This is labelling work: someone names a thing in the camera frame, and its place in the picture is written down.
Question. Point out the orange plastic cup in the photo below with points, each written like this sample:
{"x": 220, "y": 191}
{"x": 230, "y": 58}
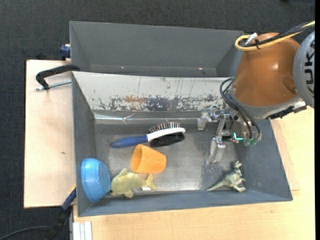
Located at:
{"x": 150, "y": 160}

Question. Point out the blue plastic bowl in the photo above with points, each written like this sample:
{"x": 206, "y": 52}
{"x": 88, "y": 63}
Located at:
{"x": 93, "y": 180}

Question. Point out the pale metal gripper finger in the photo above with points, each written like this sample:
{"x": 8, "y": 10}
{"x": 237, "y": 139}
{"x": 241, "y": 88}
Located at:
{"x": 219, "y": 152}
{"x": 212, "y": 152}

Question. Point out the grey metal bin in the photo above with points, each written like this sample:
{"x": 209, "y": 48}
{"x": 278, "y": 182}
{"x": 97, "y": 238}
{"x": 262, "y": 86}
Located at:
{"x": 160, "y": 49}

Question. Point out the yellow-green plush fish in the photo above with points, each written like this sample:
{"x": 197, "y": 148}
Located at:
{"x": 125, "y": 182}

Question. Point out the green toy dinosaur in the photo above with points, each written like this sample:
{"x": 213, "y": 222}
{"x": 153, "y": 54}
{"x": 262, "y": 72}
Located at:
{"x": 231, "y": 180}

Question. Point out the blue and white hairbrush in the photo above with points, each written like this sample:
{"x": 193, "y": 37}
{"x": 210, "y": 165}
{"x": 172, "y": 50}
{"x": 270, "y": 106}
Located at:
{"x": 162, "y": 134}

